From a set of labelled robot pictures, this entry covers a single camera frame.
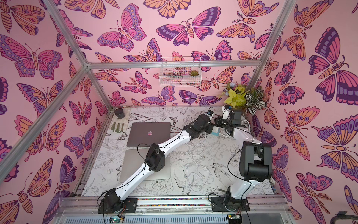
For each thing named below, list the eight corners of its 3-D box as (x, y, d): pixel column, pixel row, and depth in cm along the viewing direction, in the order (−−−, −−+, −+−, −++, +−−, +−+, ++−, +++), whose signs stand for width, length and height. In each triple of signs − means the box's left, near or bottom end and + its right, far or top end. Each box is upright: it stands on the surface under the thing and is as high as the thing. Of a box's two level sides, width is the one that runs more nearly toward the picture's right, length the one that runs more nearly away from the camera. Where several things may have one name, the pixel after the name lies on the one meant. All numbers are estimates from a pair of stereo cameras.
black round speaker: (114, 118, 114) (112, 115, 111) (117, 111, 120) (115, 107, 117) (124, 118, 114) (122, 115, 111) (126, 110, 120) (125, 107, 117)
